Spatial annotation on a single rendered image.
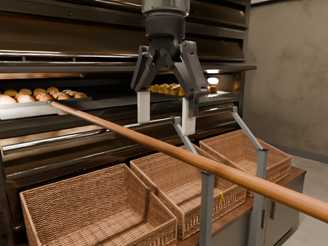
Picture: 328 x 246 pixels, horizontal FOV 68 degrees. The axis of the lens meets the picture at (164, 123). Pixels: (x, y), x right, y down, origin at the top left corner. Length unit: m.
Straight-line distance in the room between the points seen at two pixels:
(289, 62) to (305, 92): 0.53
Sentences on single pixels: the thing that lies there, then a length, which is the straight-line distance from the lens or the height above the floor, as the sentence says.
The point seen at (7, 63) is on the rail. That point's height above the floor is 1.42.
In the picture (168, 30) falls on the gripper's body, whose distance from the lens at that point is 0.46.
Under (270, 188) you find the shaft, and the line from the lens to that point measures 0.50.
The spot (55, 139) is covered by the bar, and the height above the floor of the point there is 1.17.
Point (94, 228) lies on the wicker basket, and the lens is 1.44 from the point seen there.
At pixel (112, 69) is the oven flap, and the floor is 1.40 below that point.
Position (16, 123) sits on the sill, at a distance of 1.26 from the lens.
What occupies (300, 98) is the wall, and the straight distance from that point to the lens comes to 4.34.
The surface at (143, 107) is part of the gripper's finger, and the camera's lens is 0.54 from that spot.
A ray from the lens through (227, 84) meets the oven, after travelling 2.34.
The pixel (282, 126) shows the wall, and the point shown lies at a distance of 4.49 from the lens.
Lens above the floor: 1.41
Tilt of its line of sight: 13 degrees down
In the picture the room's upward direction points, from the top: straight up
